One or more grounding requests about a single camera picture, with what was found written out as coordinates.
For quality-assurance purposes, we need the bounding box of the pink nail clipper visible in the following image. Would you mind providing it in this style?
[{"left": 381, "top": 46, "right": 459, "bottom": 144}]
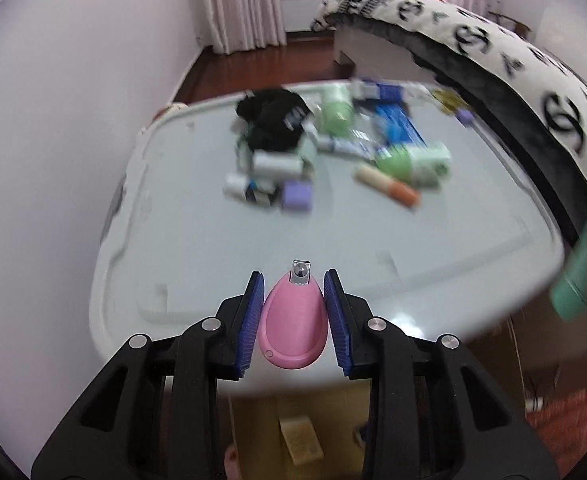
[{"left": 258, "top": 260, "right": 328, "bottom": 370}]

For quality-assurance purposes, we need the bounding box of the beige orange lip gloss tube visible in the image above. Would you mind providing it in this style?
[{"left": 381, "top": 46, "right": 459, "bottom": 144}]
[{"left": 354, "top": 165, "right": 420, "bottom": 208}]

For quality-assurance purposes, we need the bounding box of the small white blue-banded bottle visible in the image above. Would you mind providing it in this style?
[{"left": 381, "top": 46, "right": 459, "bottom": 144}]
[{"left": 223, "top": 174, "right": 280, "bottom": 207}]

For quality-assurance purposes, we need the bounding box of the green-capped cream jar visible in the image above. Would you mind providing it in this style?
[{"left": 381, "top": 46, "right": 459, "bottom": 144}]
[{"left": 375, "top": 144, "right": 452, "bottom": 188}]

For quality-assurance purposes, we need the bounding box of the cardboard trash box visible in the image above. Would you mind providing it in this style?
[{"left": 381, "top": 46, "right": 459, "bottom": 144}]
[{"left": 224, "top": 382, "right": 371, "bottom": 480}]

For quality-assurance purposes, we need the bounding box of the white paper label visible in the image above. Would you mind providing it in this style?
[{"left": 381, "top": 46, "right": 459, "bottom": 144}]
[{"left": 280, "top": 416, "right": 324, "bottom": 466}]

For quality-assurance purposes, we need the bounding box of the white plastic storage box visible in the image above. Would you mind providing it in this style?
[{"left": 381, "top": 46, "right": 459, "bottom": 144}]
[{"left": 87, "top": 78, "right": 567, "bottom": 401}]

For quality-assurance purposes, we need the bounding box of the teal packet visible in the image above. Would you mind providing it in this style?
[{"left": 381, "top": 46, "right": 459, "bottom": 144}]
[{"left": 547, "top": 159, "right": 587, "bottom": 322}]

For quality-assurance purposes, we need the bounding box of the white green bottle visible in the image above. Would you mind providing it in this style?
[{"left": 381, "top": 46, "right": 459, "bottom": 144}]
[{"left": 251, "top": 151, "right": 304, "bottom": 180}]

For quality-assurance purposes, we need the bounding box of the blue plastic wrapper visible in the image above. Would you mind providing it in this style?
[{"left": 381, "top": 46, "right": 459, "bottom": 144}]
[{"left": 375, "top": 103, "right": 426, "bottom": 146}]

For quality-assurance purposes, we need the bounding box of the white squeeze tube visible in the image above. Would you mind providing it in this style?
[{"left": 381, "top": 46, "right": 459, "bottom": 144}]
[{"left": 315, "top": 136, "right": 378, "bottom": 160}]

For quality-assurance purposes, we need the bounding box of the small purple cube at edge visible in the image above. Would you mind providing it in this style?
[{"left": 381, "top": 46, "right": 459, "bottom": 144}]
[{"left": 455, "top": 108, "right": 475, "bottom": 126}]

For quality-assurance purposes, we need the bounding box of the black white logo blanket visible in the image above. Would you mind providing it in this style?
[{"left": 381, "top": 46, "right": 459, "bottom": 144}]
[{"left": 311, "top": 0, "right": 587, "bottom": 244}]

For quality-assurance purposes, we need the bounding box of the gold crumpled wrapper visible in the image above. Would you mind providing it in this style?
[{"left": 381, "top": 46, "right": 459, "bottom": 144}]
[{"left": 430, "top": 88, "right": 469, "bottom": 115}]

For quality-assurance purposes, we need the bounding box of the black cloth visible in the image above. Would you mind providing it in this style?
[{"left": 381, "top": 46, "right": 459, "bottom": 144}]
[{"left": 236, "top": 87, "right": 312, "bottom": 153}]

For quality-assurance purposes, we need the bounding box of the green-capped bottle at back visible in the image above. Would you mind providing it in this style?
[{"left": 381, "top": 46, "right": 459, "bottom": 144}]
[{"left": 319, "top": 81, "right": 354, "bottom": 138}]

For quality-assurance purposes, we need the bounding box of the blue white box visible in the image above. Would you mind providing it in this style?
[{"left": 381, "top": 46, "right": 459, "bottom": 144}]
[{"left": 350, "top": 79, "right": 403, "bottom": 104}]

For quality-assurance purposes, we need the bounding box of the white pink curtain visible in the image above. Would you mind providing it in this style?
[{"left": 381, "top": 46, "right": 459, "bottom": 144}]
[{"left": 205, "top": 0, "right": 287, "bottom": 55}]

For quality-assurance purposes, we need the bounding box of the white bed frame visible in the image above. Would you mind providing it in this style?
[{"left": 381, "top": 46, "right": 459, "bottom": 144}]
[{"left": 333, "top": 26, "right": 435, "bottom": 84}]

